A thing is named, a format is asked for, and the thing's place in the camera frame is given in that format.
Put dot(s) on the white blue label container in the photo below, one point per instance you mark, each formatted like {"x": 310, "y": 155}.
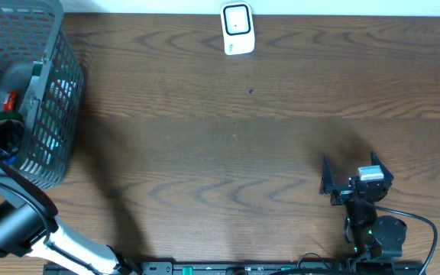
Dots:
{"x": 10, "y": 160}

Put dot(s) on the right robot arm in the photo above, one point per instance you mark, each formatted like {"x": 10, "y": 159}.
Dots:
{"x": 377, "y": 239}

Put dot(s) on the grey plastic mesh basket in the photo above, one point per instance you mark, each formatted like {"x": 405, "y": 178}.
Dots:
{"x": 32, "y": 31}

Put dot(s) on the red sachet packet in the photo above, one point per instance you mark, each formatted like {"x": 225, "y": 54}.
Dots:
{"x": 10, "y": 101}

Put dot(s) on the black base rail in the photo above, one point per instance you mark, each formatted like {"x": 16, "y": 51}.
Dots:
{"x": 167, "y": 268}

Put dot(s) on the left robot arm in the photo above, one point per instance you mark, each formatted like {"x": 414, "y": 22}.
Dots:
{"x": 30, "y": 226}

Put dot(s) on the white barcode scanner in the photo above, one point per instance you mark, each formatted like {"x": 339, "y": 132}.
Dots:
{"x": 237, "y": 28}

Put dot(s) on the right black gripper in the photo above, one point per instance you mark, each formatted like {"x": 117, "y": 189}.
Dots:
{"x": 342, "y": 192}

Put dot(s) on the green lid glass jar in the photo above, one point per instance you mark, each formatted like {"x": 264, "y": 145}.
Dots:
{"x": 11, "y": 116}

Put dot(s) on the green white pouch packet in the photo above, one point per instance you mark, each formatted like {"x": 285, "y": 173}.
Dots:
{"x": 29, "y": 96}

